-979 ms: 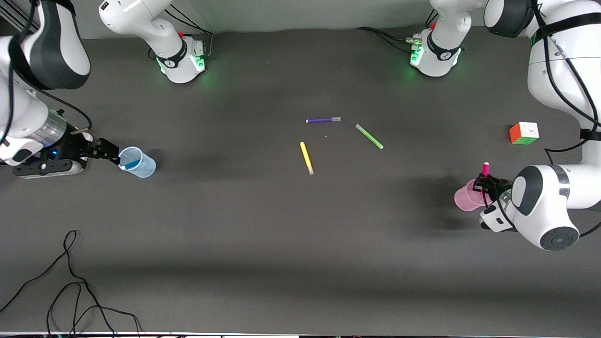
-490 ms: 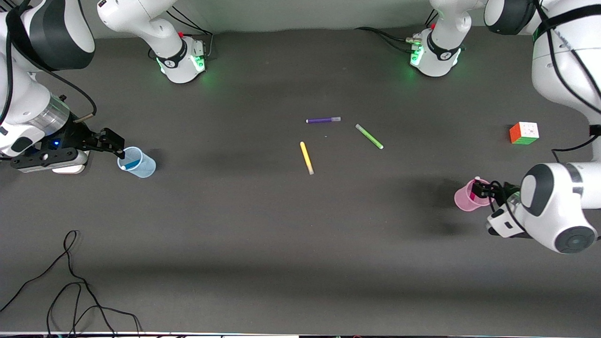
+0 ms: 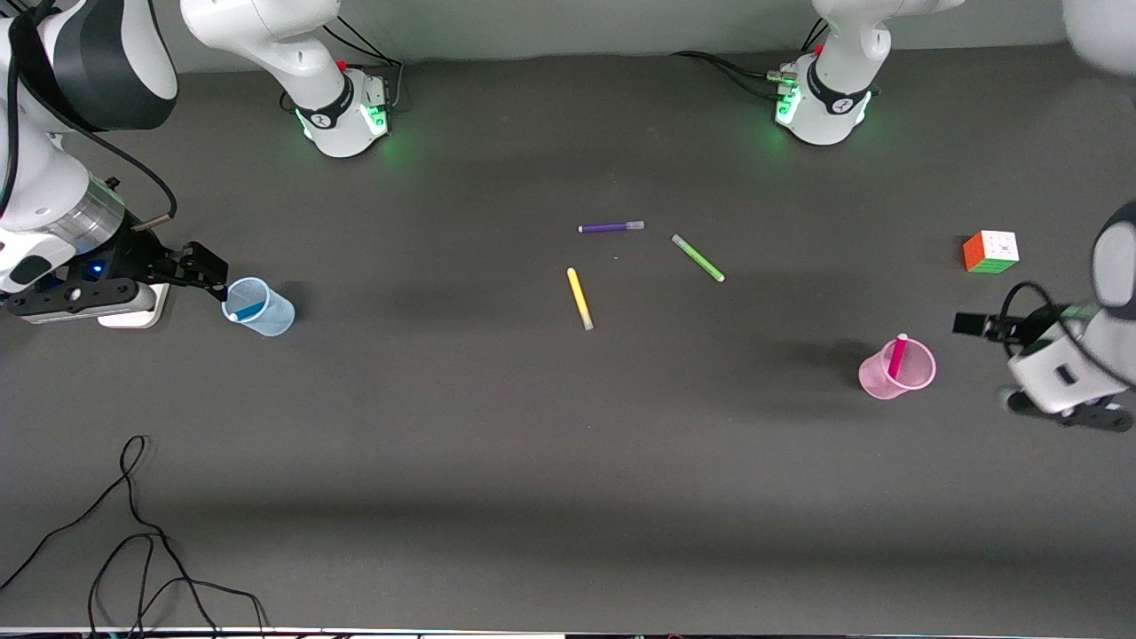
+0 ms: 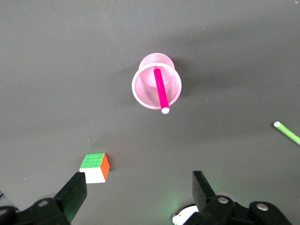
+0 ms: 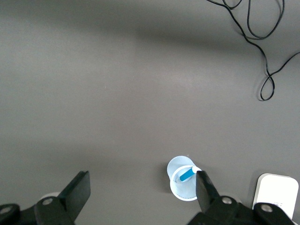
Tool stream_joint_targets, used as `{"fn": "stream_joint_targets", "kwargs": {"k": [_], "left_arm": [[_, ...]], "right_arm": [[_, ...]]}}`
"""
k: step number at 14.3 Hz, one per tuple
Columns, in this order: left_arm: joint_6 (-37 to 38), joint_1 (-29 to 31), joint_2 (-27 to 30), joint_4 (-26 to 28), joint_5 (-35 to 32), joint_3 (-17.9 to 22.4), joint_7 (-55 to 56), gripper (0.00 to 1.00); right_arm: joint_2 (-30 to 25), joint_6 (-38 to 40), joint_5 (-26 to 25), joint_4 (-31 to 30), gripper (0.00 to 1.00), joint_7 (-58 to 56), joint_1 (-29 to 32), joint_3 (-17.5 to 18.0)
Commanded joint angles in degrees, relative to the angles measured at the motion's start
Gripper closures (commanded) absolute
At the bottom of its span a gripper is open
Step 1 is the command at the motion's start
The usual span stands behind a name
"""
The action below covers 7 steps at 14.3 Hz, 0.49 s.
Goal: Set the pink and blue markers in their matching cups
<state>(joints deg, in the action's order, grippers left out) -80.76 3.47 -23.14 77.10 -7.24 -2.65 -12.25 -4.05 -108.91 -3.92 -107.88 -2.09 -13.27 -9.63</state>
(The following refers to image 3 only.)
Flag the black right arm base cables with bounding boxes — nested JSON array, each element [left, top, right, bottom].
[[279, 18, 406, 116]]

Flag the thin black loose cable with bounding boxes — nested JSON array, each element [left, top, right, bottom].
[[0, 434, 270, 639]]

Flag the black left arm base cables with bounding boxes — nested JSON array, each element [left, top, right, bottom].
[[669, 18, 832, 100]]

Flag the yellow marker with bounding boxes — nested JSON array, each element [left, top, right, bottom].
[[566, 266, 595, 332]]

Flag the green marker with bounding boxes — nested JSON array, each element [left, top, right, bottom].
[[671, 233, 727, 284]]

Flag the white stand with base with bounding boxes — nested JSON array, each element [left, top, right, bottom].
[[96, 282, 171, 330]]

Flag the black arm base cables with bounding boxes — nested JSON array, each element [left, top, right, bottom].
[[279, 18, 406, 116], [669, 18, 832, 100]]

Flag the colourful puzzle cube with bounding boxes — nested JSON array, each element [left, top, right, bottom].
[[962, 230, 1021, 275]]

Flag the translucent pink cup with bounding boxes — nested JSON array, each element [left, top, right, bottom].
[[858, 337, 938, 401]]

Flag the translucent blue cup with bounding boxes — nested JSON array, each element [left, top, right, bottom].
[[221, 277, 296, 338]]

